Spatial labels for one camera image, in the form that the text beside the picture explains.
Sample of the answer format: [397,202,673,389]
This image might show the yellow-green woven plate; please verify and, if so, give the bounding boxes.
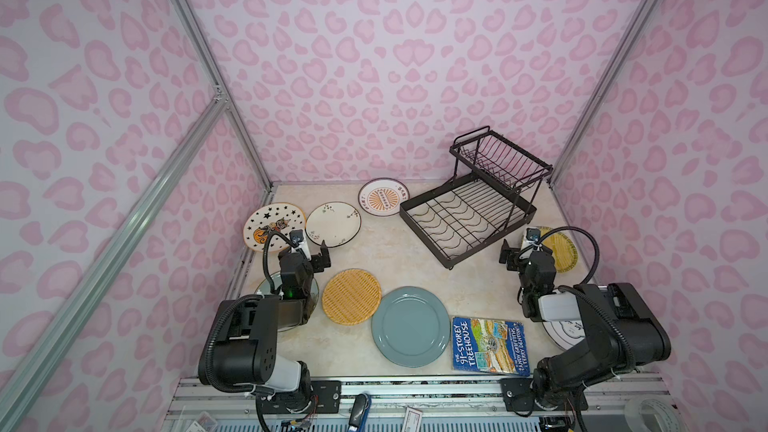
[543,232,579,273]

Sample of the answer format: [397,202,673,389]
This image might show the black wire dish rack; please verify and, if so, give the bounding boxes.
[399,126,553,270]

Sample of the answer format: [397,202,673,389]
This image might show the large grey-green plate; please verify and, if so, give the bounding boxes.
[371,286,450,368]

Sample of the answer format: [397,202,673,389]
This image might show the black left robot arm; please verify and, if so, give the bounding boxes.
[198,243,331,415]

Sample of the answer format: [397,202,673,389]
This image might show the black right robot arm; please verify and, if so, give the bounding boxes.
[499,241,672,417]

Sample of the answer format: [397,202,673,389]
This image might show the orange woven plate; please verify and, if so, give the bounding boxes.
[321,268,382,326]

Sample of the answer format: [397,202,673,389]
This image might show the star pattern cat plate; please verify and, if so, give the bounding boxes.
[243,202,306,252]

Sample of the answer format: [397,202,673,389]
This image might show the light blue flower plate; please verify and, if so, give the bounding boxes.
[270,271,320,332]

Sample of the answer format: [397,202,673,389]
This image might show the blue treehouse book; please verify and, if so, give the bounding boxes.
[451,316,531,377]

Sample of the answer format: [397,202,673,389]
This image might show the white plate orange sun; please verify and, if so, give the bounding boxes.
[358,178,411,217]

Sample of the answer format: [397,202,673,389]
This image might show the white plate black rings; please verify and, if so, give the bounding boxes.
[541,319,586,352]

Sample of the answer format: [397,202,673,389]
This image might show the white tape roll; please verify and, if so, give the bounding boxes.
[624,397,683,432]

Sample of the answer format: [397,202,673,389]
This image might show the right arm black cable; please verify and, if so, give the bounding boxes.
[538,225,601,287]

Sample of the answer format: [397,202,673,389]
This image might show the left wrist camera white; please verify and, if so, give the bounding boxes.
[288,229,311,260]

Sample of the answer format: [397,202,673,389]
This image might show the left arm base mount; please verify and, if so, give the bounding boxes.
[255,379,342,415]

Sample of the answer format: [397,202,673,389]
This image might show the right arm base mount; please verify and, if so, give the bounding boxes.
[499,377,589,417]

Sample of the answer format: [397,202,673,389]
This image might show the blue black tool handle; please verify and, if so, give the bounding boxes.
[347,393,371,432]

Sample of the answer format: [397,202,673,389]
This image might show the aluminium frame rail front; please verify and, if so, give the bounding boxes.
[162,372,685,431]

